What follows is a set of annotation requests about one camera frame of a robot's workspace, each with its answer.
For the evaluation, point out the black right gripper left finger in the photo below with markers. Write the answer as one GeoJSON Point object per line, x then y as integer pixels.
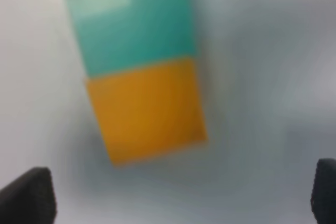
{"type": "Point", "coordinates": [30, 198]}

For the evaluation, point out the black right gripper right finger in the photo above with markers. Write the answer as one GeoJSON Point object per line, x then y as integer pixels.
{"type": "Point", "coordinates": [323, 193]}

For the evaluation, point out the orange cube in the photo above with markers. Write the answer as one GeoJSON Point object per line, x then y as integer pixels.
{"type": "Point", "coordinates": [150, 111]}

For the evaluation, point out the green cube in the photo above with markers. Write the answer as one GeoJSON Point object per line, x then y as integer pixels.
{"type": "Point", "coordinates": [115, 35]}

